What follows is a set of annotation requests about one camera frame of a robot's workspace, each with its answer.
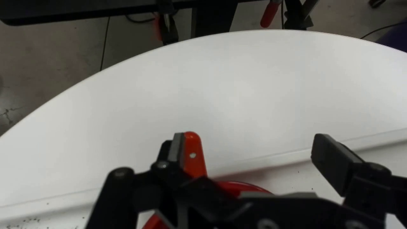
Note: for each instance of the black metal stand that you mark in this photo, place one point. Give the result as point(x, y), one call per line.
point(203, 17)

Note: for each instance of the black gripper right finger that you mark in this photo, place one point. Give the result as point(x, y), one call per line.
point(334, 163)

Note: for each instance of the blue chair seat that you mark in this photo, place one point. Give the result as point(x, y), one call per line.
point(395, 40)

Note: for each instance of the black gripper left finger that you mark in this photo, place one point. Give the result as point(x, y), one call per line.
point(173, 157)

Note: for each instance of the white plastic tray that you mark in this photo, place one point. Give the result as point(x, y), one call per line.
point(54, 212)

